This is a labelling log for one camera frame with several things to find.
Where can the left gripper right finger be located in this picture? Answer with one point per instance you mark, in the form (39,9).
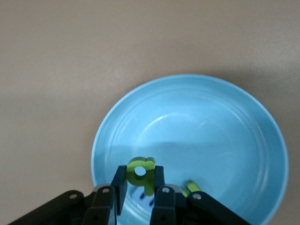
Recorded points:
(161,206)

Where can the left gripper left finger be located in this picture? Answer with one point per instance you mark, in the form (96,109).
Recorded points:
(117,194)

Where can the green letter q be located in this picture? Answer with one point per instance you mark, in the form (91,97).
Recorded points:
(148,180)

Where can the green letter n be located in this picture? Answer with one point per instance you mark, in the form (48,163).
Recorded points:
(193,185)

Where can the blue plate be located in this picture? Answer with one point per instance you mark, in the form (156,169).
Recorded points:
(199,140)

